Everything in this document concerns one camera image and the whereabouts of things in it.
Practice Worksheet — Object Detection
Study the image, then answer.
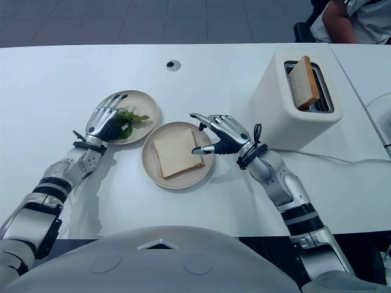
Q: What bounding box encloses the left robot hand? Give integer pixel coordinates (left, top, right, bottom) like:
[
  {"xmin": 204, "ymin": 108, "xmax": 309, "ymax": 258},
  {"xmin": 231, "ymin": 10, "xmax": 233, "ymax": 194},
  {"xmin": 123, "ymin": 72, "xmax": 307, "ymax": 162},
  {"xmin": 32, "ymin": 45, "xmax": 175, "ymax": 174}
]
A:
[{"xmin": 84, "ymin": 93, "xmax": 134, "ymax": 144}]

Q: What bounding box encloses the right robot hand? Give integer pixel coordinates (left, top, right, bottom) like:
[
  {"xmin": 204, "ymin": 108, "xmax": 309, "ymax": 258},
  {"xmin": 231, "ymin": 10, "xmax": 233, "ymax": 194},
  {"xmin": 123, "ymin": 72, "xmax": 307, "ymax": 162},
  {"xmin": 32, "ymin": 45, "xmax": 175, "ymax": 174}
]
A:
[{"xmin": 189, "ymin": 113, "xmax": 254, "ymax": 155}]

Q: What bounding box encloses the green lettuce leaf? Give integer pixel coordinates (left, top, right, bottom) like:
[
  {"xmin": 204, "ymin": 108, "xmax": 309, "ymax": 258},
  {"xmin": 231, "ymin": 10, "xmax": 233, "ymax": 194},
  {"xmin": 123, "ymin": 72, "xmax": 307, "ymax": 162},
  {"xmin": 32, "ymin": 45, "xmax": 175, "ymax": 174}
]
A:
[{"xmin": 110, "ymin": 110, "xmax": 151, "ymax": 142}]

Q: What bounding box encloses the cream plate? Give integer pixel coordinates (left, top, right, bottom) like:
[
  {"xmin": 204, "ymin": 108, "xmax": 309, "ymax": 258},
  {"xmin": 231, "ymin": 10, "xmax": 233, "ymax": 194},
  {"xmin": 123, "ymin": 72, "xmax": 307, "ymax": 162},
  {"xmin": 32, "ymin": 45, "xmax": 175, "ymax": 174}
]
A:
[
  {"xmin": 141, "ymin": 121, "xmax": 214, "ymax": 189},
  {"xmin": 96, "ymin": 89, "xmax": 159, "ymax": 145}
]

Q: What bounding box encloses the bread slice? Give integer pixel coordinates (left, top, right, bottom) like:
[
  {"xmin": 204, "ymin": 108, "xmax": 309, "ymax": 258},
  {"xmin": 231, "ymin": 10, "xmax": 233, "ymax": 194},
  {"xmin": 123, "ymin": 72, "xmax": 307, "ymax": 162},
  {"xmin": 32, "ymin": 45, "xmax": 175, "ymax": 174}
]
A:
[
  {"xmin": 152, "ymin": 128, "xmax": 205, "ymax": 179},
  {"xmin": 288, "ymin": 55, "xmax": 321, "ymax": 110}
]

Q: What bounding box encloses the cream toaster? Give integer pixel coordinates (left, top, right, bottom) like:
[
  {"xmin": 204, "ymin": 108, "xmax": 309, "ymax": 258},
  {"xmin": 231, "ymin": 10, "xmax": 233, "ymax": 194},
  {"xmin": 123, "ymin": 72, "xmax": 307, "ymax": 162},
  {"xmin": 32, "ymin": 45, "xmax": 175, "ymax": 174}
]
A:
[{"xmin": 250, "ymin": 49, "xmax": 343, "ymax": 151}]

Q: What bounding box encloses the black chair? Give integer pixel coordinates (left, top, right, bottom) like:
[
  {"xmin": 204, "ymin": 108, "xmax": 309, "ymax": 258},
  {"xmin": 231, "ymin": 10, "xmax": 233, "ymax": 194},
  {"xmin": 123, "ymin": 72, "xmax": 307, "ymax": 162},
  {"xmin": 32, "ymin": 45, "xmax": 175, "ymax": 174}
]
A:
[{"xmin": 293, "ymin": 0, "xmax": 327, "ymax": 43}]

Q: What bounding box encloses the robot body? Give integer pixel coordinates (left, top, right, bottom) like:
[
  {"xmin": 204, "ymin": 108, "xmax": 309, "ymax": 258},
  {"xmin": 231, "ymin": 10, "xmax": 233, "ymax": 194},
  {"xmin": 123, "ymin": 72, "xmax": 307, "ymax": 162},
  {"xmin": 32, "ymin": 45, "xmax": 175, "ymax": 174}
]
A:
[{"xmin": 2, "ymin": 225, "xmax": 309, "ymax": 293}]

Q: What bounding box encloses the person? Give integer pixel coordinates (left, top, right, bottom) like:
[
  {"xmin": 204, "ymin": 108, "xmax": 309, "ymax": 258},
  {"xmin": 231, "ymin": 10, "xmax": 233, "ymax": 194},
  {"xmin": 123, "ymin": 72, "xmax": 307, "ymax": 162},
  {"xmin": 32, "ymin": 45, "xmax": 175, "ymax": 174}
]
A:
[{"xmin": 309, "ymin": 0, "xmax": 391, "ymax": 45}]

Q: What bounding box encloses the black cable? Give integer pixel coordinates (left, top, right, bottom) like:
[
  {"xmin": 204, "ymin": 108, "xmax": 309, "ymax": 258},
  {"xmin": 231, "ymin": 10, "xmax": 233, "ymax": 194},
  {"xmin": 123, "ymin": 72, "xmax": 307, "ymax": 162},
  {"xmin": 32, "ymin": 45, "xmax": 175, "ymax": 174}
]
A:
[
  {"xmin": 72, "ymin": 130, "xmax": 108, "ymax": 155},
  {"xmin": 236, "ymin": 123, "xmax": 270, "ymax": 170}
]

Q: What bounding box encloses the white cord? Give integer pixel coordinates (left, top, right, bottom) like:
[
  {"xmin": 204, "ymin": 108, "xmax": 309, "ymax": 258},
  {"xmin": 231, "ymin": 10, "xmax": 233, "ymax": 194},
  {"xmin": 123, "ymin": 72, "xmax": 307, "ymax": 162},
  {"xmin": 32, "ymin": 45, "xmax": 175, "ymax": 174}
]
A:
[{"xmin": 269, "ymin": 92, "xmax": 391, "ymax": 164}]

